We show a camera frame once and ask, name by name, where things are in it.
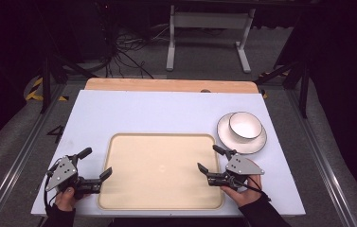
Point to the beige rectangular tray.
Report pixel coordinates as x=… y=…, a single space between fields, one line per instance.
x=160 y=171

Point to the white metal stand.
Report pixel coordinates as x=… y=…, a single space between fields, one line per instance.
x=210 y=19

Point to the person's right hand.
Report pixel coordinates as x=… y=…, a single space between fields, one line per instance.
x=247 y=194

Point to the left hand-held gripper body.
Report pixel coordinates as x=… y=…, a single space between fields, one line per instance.
x=62 y=173

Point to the white bowl with dark rim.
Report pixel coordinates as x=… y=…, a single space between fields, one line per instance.
x=245 y=126

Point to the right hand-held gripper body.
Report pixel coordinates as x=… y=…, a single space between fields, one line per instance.
x=244 y=167

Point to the black tripod stand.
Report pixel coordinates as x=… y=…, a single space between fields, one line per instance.
x=46 y=82
x=304 y=88

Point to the white plate with dark rim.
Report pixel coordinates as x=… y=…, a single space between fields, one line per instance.
x=229 y=138

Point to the aluminium floor rail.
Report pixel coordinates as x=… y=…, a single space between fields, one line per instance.
x=319 y=157
x=18 y=160

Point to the white board table cover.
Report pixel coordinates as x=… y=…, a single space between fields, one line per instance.
x=154 y=112

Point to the person's left hand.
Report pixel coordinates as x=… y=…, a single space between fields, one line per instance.
x=65 y=200

